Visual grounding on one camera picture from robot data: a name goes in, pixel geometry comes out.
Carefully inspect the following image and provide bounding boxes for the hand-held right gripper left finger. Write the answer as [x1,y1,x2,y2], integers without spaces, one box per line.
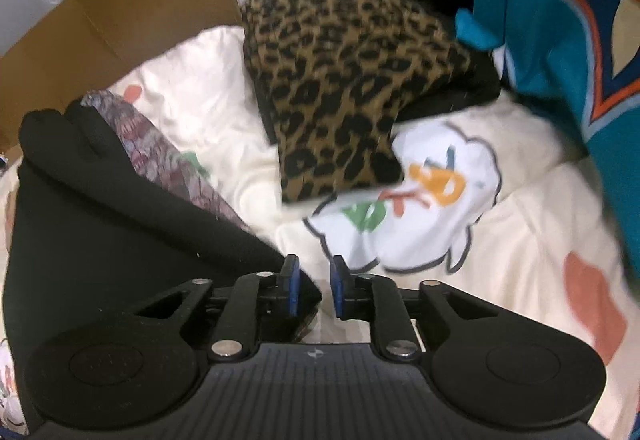
[127,255,303,364]

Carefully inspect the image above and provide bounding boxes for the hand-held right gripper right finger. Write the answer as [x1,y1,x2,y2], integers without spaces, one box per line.
[330,255,507,364]

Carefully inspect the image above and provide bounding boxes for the black pants with floral print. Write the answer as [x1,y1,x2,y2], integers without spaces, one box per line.
[2,90,323,436]

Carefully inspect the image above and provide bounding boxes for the white printed blanket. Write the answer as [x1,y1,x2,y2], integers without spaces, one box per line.
[0,24,640,440]

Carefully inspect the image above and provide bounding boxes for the leopard print garment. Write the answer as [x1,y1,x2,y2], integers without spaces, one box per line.
[240,0,473,205]

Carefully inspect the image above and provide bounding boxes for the black folded garment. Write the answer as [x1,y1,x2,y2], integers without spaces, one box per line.
[395,47,503,121]

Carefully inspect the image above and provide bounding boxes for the teal printed garment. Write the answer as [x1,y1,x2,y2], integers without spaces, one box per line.
[454,0,640,281]

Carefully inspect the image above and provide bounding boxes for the flattened cardboard box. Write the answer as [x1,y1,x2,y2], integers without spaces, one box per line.
[0,0,243,155]

